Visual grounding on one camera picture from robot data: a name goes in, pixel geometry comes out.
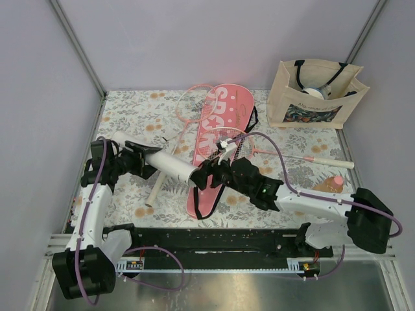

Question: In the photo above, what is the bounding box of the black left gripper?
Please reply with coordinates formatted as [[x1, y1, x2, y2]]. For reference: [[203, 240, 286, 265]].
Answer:
[[110, 141, 162, 179]]

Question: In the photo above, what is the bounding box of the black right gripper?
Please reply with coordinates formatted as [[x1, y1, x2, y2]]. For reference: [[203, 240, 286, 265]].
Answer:
[[188, 151, 252, 197]]

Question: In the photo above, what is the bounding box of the white shuttlecock tube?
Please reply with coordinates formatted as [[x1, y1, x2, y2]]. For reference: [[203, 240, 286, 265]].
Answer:
[[112, 131, 196, 187]]

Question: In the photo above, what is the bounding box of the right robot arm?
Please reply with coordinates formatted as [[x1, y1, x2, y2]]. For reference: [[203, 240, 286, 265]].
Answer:
[[189, 158, 394, 257]]

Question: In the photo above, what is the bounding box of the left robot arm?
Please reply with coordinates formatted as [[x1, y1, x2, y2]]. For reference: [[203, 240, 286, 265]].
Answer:
[[52, 137, 160, 301]]

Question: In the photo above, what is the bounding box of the pink racket near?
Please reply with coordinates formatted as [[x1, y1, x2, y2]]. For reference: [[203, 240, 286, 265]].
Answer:
[[196, 127, 355, 169]]

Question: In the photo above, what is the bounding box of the pink racket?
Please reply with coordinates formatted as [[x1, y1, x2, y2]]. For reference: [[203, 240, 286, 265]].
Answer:
[[196, 127, 355, 169], [144, 83, 219, 208]]

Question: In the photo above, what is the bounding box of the pink racket bag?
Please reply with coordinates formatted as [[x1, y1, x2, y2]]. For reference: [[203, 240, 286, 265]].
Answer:
[[187, 84, 258, 220]]

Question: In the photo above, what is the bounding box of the pink racket far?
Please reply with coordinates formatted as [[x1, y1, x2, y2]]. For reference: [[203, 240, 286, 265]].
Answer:
[[144, 83, 219, 208]]

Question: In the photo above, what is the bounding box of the floral table cloth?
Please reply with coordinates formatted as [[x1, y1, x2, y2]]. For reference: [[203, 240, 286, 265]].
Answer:
[[71, 89, 369, 229]]

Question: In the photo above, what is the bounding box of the beige canvas tote bag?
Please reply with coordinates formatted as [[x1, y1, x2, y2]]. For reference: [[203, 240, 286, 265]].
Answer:
[[267, 59, 370, 129]]

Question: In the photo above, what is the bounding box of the pink capped bottle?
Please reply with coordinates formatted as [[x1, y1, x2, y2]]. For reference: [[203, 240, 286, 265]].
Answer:
[[313, 176, 344, 193]]

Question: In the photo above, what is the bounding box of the water bottle in tote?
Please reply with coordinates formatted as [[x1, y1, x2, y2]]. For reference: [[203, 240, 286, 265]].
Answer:
[[302, 84, 331, 100]]

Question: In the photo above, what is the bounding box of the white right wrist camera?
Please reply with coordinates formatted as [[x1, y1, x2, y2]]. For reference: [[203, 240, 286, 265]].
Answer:
[[218, 138, 237, 165]]

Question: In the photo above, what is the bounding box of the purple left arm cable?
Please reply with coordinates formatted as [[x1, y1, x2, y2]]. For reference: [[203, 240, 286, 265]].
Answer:
[[73, 135, 185, 306]]

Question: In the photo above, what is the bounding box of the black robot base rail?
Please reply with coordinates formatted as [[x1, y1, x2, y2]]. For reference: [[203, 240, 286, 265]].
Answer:
[[102, 224, 333, 266]]

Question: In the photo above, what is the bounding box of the white slotted cable duct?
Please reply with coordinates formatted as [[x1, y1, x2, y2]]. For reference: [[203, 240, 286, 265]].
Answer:
[[115, 257, 301, 273]]

